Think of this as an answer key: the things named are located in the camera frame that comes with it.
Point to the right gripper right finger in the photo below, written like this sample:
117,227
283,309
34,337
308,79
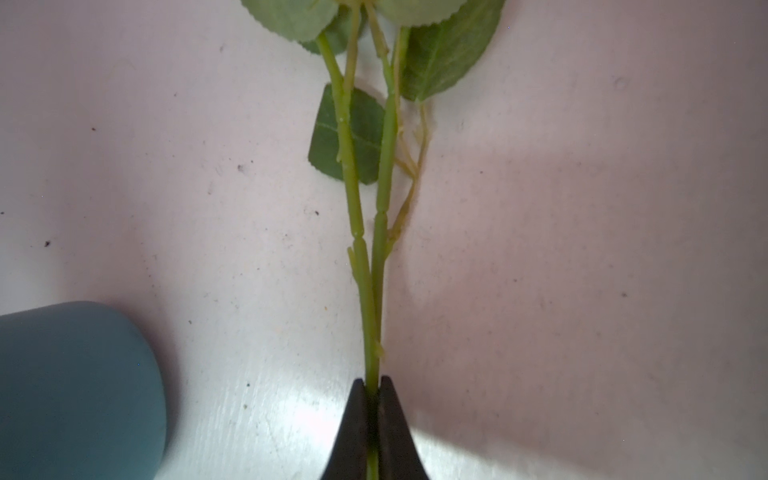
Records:
397,453

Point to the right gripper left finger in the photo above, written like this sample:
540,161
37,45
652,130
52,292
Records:
348,456

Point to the teal ceramic cylinder vase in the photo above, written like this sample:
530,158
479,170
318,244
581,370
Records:
82,395

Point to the small white pink rose spray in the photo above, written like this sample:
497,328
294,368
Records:
385,61

